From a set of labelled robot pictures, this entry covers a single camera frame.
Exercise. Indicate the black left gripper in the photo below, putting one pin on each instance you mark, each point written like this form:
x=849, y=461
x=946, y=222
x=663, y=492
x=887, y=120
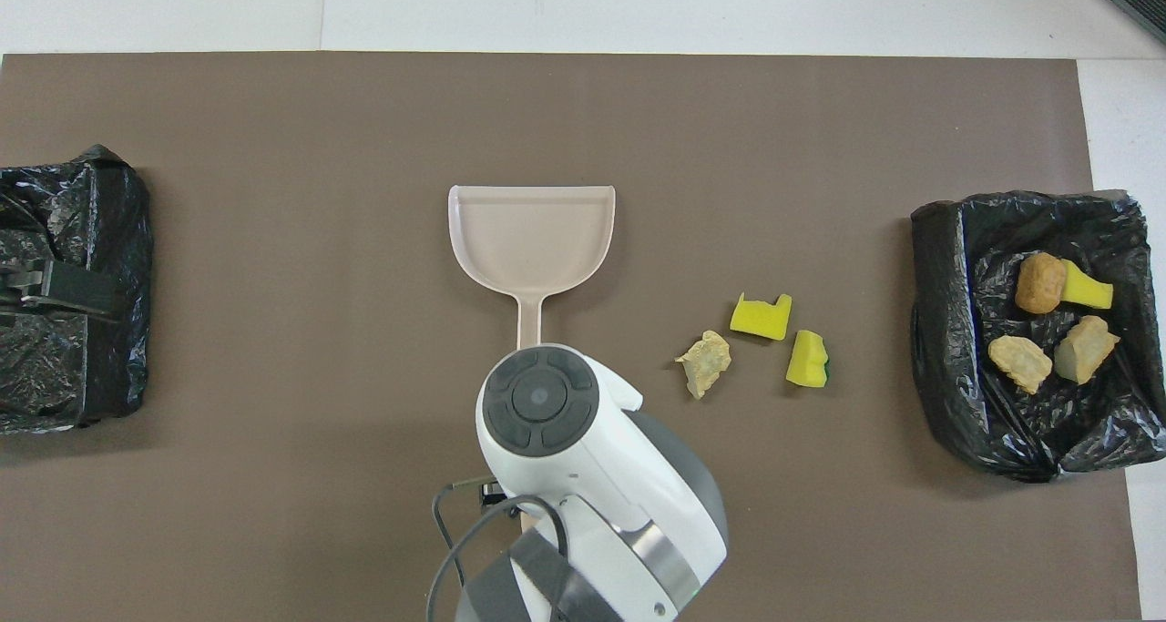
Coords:
x=23, y=287

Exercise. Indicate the beige paper scrap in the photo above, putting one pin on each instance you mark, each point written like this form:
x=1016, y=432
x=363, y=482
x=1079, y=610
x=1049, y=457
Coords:
x=706, y=362

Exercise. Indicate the beige plastic dustpan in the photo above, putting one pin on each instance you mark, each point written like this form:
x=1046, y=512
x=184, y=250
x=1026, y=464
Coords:
x=533, y=239

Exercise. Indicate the notched yellow sponge piece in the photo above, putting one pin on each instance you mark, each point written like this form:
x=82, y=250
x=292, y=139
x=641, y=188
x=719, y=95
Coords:
x=761, y=317

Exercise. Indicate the yellow sponge wedge green backing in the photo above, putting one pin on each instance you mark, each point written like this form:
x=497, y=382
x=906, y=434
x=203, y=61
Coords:
x=808, y=358

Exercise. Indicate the orange ridged croissant piece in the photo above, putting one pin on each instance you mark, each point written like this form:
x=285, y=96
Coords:
x=1020, y=362

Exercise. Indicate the brown potato-shaped bread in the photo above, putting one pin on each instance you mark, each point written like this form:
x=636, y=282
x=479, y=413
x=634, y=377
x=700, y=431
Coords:
x=1040, y=283

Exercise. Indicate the plain yellow sponge wedge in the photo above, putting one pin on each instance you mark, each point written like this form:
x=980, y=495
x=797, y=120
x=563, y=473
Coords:
x=1089, y=290

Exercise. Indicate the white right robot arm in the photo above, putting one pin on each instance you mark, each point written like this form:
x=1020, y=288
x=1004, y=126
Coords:
x=583, y=449

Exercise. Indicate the bin with black bag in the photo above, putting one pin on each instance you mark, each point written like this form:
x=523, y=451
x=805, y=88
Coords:
x=64, y=376
x=947, y=376

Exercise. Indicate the brown paper table mat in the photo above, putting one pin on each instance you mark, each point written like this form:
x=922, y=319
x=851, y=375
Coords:
x=273, y=148

